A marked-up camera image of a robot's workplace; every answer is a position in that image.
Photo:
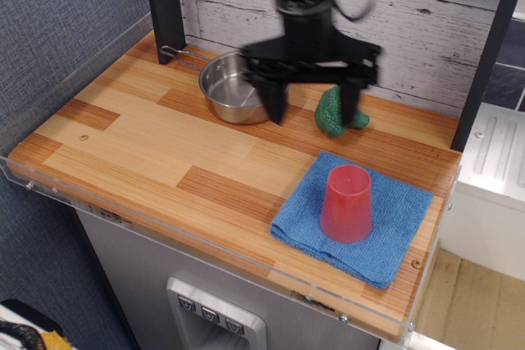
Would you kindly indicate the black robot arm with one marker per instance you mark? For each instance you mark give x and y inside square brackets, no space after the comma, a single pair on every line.
[311,50]

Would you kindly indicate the yellow black object at corner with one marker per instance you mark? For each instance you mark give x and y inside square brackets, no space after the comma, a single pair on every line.
[20,336]

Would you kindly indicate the green toy broccoli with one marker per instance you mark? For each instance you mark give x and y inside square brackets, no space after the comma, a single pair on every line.
[328,115]

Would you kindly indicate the steel pot with handle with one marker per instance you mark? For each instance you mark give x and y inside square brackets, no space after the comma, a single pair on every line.
[222,81]

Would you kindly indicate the black frame post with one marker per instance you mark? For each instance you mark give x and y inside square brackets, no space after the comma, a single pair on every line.
[167,26]
[495,38]

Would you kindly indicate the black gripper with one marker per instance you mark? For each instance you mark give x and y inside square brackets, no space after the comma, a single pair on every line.
[310,50]

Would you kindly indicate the black left frame post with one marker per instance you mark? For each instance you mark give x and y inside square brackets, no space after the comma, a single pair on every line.
[167,26]

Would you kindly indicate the black right frame post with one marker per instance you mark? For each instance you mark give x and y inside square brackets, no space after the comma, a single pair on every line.
[495,38]

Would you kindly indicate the silver toy fridge cabinet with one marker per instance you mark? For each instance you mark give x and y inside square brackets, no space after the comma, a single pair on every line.
[138,268]

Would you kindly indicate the silver dispenser panel with buttons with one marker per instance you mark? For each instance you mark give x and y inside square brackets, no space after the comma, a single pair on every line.
[205,321]

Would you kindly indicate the red plastic cup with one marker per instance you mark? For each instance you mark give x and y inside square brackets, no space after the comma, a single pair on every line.
[347,206]

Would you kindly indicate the white toy sink unit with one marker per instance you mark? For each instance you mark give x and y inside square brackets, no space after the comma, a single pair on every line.
[484,220]

